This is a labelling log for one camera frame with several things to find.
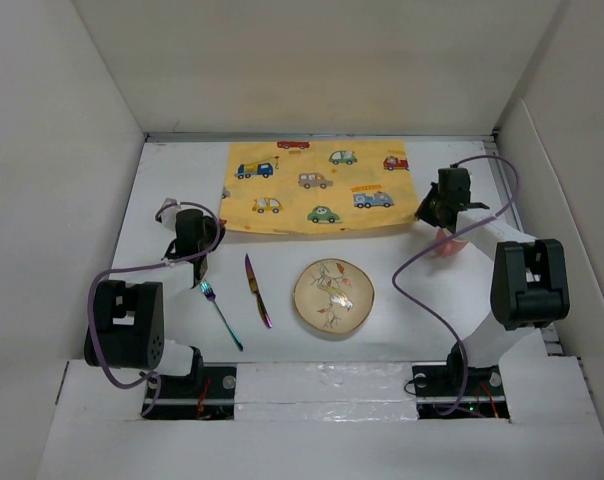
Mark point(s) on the pink mug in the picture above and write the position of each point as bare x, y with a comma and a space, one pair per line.
449, 248

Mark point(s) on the iridescent knife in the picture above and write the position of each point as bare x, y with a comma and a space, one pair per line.
253, 285

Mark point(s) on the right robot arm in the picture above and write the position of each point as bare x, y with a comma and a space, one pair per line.
529, 286

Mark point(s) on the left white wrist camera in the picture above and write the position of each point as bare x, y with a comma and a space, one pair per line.
167, 214

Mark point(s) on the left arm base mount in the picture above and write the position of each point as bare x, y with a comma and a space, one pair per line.
191, 389

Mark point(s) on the yellow car-print placemat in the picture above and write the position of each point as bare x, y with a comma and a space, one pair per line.
306, 187

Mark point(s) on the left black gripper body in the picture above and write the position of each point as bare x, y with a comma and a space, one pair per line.
209, 232

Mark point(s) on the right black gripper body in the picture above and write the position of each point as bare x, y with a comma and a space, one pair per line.
429, 210

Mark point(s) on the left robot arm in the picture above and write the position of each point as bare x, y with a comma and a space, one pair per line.
125, 321

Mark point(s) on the beige bird-pattern plate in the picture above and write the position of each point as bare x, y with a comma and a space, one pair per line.
334, 297

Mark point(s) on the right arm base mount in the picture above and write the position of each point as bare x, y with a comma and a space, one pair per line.
444, 390

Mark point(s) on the iridescent fork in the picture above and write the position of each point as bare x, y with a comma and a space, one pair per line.
210, 295

